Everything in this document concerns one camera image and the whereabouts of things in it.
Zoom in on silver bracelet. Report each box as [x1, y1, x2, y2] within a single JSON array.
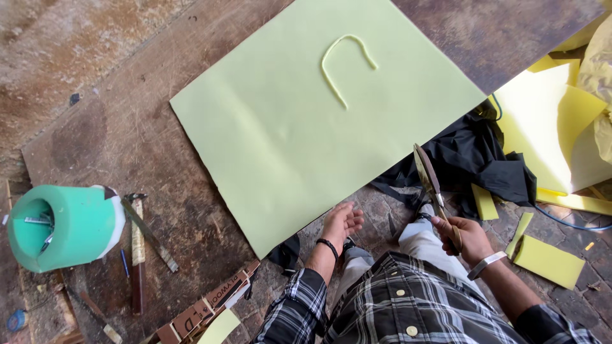
[[467, 251, 508, 282]]

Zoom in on person's right hand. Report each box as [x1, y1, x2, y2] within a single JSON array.
[[430, 216, 496, 269]]

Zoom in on small pale green foam offcut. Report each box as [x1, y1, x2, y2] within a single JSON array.
[[196, 308, 242, 344]]

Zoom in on metal tools in foam roll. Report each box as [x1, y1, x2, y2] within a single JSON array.
[[23, 212, 55, 254]]

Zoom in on small black cloth scrap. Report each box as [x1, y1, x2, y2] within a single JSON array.
[[267, 233, 301, 276]]

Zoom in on person's left hand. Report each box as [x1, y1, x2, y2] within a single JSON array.
[[322, 201, 365, 255]]

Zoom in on narrow yellow foam strip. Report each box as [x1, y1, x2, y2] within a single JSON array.
[[505, 211, 535, 259]]

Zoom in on black white plaid shirt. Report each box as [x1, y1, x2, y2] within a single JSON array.
[[251, 251, 604, 344]]

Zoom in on short yellow foam block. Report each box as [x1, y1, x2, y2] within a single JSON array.
[[471, 183, 500, 222]]

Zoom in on black cloth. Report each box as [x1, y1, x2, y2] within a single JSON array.
[[370, 99, 538, 221]]

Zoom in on thin wooden stick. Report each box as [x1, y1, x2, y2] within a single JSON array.
[[78, 291, 123, 344]]

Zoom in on worn metal ruler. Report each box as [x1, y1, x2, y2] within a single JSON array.
[[120, 196, 179, 273]]

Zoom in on green foam roll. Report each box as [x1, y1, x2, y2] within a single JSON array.
[[7, 184, 126, 274]]

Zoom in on large pale green foam sheet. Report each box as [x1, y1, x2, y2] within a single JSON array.
[[169, 0, 488, 260]]

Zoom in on black wristband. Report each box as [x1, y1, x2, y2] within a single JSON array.
[[316, 238, 339, 262]]

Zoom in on blue cable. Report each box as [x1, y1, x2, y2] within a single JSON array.
[[491, 93, 612, 233]]

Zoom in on thin pale green foam strip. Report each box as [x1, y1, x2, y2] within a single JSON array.
[[321, 34, 379, 111]]

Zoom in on rectangular yellow foam piece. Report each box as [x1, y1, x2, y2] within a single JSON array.
[[512, 233, 586, 291]]

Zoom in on person's black right shoe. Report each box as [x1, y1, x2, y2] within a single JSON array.
[[414, 202, 437, 222]]

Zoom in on blue tape measure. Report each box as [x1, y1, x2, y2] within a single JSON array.
[[6, 309, 30, 333]]

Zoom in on heap of yellow foam sheets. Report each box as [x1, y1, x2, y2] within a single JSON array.
[[492, 54, 612, 217]]

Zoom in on brown plywood work board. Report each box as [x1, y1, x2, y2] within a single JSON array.
[[21, 0, 607, 344]]

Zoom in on light grey trousers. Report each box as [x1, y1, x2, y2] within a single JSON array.
[[334, 216, 485, 309]]

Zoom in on stack of printed plywood offcuts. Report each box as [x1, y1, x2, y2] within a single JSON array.
[[142, 260, 262, 344]]

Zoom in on yellow plastic bag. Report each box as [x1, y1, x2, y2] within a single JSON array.
[[552, 0, 612, 165]]

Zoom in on wooden handled hammer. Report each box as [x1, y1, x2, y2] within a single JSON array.
[[123, 192, 148, 315]]

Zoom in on large metal scissors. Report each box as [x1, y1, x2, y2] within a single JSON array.
[[413, 143, 463, 254]]

